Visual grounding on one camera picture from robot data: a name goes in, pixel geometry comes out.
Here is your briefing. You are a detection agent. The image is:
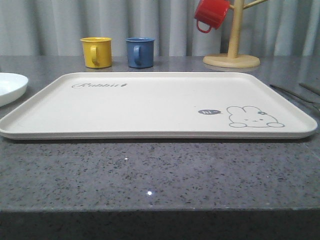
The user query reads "white round plate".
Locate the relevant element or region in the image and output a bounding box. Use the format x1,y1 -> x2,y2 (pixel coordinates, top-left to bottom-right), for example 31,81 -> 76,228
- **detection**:
0,72 -> 29,107

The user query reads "silver metal fork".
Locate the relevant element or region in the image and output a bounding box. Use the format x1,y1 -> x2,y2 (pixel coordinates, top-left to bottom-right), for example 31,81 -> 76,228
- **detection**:
269,84 -> 320,112

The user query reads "blue mug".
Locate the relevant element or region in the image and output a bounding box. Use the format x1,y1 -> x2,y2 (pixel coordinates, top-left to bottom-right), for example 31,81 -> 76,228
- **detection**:
125,37 -> 155,69

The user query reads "beige rabbit serving tray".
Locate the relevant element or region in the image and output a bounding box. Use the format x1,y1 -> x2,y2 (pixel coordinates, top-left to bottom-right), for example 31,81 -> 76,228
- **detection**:
0,72 -> 318,140

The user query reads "yellow mug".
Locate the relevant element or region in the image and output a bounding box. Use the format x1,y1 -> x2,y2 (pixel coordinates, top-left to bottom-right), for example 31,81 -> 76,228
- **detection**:
80,37 -> 112,69

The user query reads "wooden mug tree stand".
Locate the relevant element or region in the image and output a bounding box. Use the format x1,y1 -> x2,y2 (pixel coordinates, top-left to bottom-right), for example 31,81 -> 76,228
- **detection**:
203,0 -> 267,68

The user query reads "red mug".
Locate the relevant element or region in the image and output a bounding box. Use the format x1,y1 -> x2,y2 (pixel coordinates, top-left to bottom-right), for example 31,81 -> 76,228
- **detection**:
194,0 -> 230,34

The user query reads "grey pleated curtain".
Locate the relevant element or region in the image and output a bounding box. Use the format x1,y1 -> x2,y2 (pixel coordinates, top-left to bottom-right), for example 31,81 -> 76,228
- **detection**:
0,0 -> 320,57

